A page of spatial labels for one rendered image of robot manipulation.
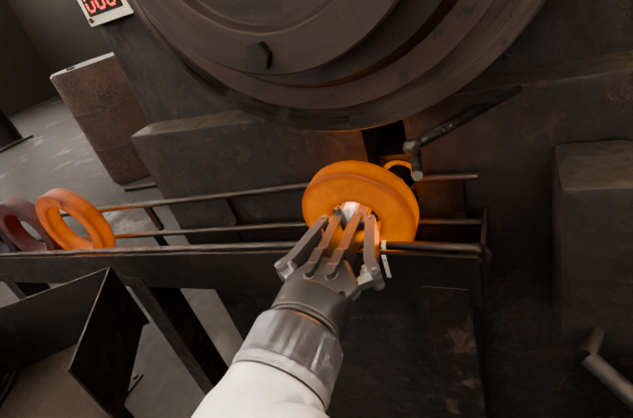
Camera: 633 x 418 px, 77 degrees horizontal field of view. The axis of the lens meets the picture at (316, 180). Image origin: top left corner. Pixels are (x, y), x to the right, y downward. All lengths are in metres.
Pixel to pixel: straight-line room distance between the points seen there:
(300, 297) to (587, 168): 0.31
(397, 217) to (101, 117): 2.88
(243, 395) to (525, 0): 0.37
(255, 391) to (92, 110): 3.00
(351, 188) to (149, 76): 0.45
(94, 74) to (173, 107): 2.40
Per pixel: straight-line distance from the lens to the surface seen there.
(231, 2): 0.37
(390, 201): 0.49
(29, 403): 0.84
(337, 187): 0.50
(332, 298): 0.39
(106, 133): 3.27
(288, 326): 0.36
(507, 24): 0.39
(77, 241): 1.09
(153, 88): 0.80
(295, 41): 0.34
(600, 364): 0.56
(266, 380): 0.34
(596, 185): 0.46
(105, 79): 3.18
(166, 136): 0.75
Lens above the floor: 1.05
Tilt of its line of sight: 28 degrees down
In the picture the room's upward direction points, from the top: 18 degrees counter-clockwise
